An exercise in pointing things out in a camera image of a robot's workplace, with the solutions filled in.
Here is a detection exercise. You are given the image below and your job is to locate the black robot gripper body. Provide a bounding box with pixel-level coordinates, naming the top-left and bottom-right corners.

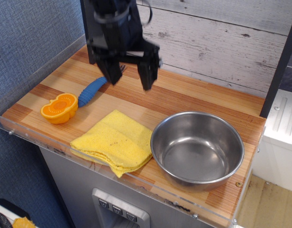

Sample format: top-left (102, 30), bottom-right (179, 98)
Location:
top-left (89, 0), bottom-right (157, 64)

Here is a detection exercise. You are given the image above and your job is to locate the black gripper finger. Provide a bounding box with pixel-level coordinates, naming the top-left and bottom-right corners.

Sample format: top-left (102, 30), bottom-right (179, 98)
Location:
top-left (137, 46), bottom-right (163, 91)
top-left (95, 54), bottom-right (122, 85)

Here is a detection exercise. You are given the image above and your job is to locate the yellow napkin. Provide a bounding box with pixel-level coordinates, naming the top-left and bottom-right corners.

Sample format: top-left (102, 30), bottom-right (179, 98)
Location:
top-left (70, 110), bottom-right (152, 178)

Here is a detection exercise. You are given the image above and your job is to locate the stainless steel pot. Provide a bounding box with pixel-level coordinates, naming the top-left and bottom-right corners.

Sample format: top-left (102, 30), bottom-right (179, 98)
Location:
top-left (150, 111), bottom-right (244, 192)

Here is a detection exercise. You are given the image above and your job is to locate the orange toy pepper half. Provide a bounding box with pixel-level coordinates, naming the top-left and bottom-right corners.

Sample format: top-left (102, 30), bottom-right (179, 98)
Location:
top-left (40, 93), bottom-right (78, 124)

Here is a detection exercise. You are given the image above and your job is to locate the grey toy fridge cabinet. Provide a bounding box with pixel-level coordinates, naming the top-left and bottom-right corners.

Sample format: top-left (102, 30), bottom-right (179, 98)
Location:
top-left (39, 145), bottom-right (223, 228)

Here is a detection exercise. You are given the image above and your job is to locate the silver dispenser button panel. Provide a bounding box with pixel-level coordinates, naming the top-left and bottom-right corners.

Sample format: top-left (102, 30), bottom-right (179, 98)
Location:
top-left (92, 188), bottom-right (151, 228)

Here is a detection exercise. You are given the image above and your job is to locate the white toy sink unit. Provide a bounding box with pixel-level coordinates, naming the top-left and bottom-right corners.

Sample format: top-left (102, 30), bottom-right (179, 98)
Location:
top-left (252, 89), bottom-right (292, 191)

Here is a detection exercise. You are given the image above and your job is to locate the blue handled metal fork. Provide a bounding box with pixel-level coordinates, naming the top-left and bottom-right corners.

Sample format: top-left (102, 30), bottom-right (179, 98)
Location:
top-left (78, 64), bottom-right (127, 108)

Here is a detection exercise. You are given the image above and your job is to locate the black left vertical post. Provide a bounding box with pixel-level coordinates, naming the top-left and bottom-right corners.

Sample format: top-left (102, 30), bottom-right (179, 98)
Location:
top-left (80, 0), bottom-right (96, 65)

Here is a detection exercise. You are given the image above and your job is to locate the black vertical post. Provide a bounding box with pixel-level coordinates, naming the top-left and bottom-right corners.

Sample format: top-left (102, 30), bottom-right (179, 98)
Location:
top-left (260, 26), bottom-right (292, 118)
top-left (80, 0), bottom-right (96, 65)

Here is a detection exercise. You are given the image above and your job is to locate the clear acrylic guard rail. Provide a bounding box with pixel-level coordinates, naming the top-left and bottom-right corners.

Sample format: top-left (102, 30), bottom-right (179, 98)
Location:
top-left (0, 37), bottom-right (265, 228)

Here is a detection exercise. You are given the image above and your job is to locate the black right vertical post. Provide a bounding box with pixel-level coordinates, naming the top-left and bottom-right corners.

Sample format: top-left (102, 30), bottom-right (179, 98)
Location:
top-left (260, 26), bottom-right (292, 118)

